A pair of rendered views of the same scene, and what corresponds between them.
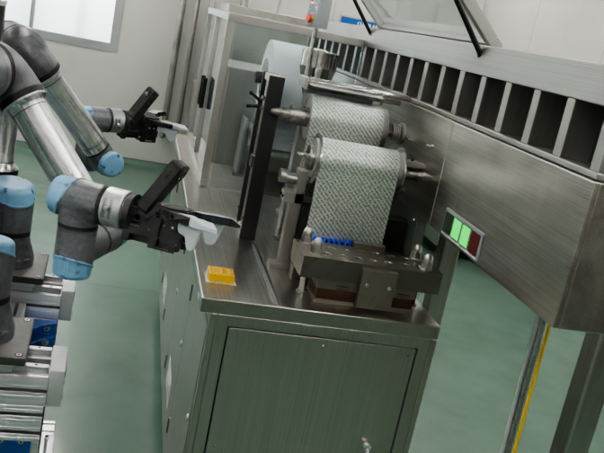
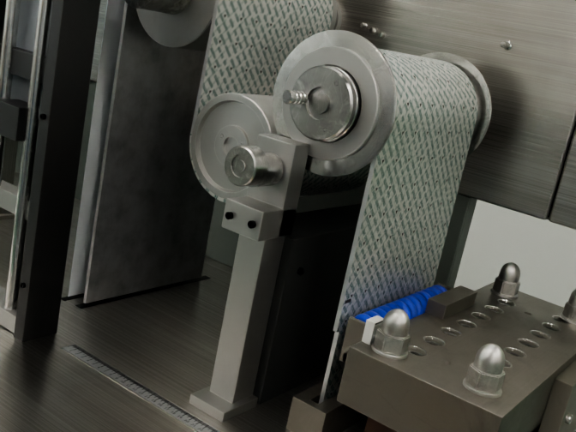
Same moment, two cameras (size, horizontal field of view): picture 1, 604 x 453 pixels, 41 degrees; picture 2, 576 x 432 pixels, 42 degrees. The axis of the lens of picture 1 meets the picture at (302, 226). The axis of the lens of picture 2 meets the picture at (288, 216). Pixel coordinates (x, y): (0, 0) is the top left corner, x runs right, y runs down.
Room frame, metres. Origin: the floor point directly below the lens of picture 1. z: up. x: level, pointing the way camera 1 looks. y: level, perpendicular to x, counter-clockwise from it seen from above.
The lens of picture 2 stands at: (1.75, 0.56, 1.32)
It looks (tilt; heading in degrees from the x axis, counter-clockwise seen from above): 14 degrees down; 316
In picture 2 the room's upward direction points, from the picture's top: 12 degrees clockwise
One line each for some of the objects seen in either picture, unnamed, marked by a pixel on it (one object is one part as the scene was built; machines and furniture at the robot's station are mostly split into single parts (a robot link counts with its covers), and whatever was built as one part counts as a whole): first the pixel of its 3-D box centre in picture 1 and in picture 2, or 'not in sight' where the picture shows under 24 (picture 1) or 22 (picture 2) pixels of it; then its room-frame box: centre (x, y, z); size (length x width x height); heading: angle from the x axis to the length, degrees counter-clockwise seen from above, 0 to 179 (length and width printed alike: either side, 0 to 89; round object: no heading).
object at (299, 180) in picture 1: (287, 217); (246, 279); (2.33, 0.05, 1.05); 0.06 x 0.05 x 0.31; 103
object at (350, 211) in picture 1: (349, 214); (405, 237); (2.27, -0.13, 1.11); 0.23 x 0.01 x 0.18; 103
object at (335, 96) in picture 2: (311, 157); (325, 103); (2.30, 0.01, 1.25); 0.07 x 0.02 x 0.07; 13
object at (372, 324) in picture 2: not in sight; (374, 330); (2.20, -0.02, 1.04); 0.02 x 0.01 x 0.02; 103
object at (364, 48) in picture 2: (315, 157); (331, 104); (2.30, 0.00, 1.25); 0.15 x 0.01 x 0.15; 13
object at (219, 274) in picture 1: (220, 274); not in sight; (2.09, 0.19, 0.91); 0.07 x 0.07 x 0.02; 13
